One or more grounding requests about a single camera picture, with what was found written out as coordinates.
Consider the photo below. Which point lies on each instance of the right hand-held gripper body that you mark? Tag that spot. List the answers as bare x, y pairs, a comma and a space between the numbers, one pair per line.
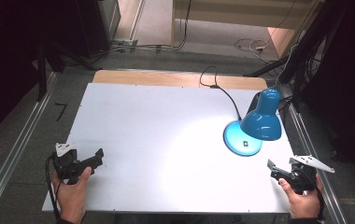
303, 177

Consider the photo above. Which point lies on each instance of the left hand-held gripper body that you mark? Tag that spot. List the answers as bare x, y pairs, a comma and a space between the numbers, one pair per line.
68, 165

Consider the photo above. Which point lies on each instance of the blue desk lamp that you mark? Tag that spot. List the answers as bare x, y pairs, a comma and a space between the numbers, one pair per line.
259, 124

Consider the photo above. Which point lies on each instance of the person's right hand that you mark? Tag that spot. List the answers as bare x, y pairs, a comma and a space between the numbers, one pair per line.
303, 203

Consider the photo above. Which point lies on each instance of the person's left hand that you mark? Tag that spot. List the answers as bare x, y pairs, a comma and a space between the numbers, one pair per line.
71, 196

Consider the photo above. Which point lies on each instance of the black metal stand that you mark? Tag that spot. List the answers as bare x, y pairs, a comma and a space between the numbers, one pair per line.
300, 65

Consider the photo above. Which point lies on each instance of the grey power strip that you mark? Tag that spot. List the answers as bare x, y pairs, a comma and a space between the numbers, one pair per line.
125, 43

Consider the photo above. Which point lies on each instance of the aluminium floor rail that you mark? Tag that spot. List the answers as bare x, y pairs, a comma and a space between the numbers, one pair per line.
315, 149
17, 149

